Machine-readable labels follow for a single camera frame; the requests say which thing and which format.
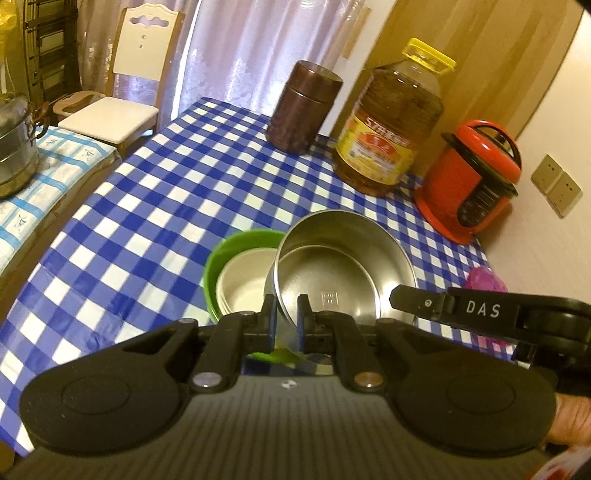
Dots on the large cooking oil bottle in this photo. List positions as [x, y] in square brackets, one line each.
[391, 120]

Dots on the white plastic bowl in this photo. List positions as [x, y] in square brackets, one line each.
[240, 285]

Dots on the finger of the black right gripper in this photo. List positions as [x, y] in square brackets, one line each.
[422, 303]

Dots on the red electric pressure cooker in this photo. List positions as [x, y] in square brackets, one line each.
[473, 180]

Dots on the light blue patterned cloth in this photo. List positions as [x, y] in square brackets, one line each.
[66, 158]

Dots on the small stainless steel bowl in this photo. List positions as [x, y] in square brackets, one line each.
[343, 262]

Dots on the white wooden chair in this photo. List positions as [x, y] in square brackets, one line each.
[141, 58]

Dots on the double wall socket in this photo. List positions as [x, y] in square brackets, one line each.
[557, 186]

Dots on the dark metal shelf rack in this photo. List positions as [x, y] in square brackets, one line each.
[50, 45]

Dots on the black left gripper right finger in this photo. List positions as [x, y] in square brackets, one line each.
[336, 334]

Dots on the green plastic bowl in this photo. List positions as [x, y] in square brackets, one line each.
[224, 251]

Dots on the brown cylindrical canister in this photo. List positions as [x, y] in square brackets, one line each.
[303, 107]

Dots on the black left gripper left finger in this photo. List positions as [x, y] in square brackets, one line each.
[224, 346]

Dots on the person's right hand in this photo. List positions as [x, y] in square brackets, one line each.
[572, 422]

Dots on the pink glass plate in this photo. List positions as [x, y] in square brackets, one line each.
[484, 278]

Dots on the stainless steel pot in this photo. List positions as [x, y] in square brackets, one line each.
[21, 126]

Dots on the sheer lavender curtain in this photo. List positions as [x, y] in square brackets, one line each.
[240, 52]

